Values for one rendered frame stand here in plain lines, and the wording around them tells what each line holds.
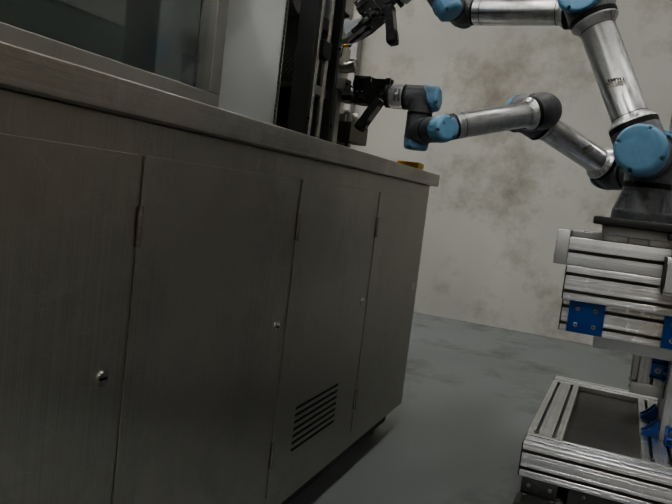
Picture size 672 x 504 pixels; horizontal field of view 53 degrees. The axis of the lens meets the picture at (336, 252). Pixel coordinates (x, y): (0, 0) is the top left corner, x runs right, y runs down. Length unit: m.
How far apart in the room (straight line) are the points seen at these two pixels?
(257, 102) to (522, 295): 3.34
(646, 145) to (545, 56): 3.27
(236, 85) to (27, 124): 1.11
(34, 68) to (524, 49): 4.41
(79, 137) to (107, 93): 0.06
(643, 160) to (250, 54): 1.01
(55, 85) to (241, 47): 1.13
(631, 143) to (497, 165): 3.19
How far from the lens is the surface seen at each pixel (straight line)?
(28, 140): 0.79
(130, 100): 0.86
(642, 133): 1.72
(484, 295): 4.89
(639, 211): 1.84
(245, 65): 1.85
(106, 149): 0.88
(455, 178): 4.92
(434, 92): 2.04
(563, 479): 1.86
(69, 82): 0.79
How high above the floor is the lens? 0.79
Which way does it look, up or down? 5 degrees down
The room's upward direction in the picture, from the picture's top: 7 degrees clockwise
